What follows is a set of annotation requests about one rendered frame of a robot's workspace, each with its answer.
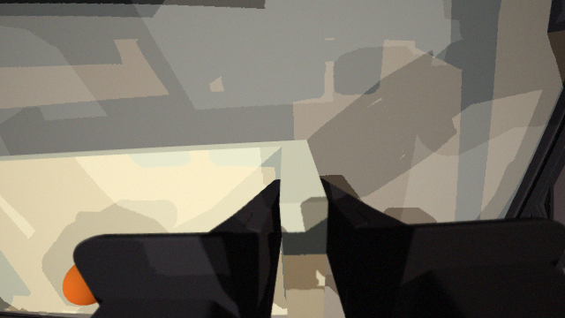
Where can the orange ball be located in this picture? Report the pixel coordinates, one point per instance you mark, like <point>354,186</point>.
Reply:
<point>75,289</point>

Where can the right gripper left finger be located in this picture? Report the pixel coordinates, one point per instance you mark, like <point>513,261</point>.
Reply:
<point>237,269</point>

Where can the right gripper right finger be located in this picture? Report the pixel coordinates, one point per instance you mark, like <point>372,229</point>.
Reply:
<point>378,261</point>

